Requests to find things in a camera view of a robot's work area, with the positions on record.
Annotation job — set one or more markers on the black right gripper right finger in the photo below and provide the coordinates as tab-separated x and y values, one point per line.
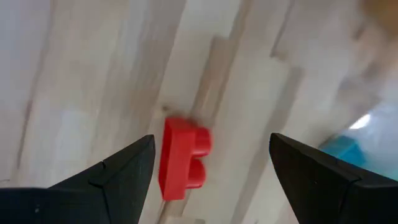
326	199

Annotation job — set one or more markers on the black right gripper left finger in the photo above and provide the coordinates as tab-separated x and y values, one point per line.
109	199

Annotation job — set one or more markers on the blue toy block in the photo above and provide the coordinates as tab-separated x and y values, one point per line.
345	151

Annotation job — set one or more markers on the clear plastic bin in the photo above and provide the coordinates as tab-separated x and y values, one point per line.
382	146

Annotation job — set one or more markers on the red two-stud brick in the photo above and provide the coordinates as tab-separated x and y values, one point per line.
177	161

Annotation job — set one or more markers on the orange wedge block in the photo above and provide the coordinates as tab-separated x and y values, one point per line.
384	12

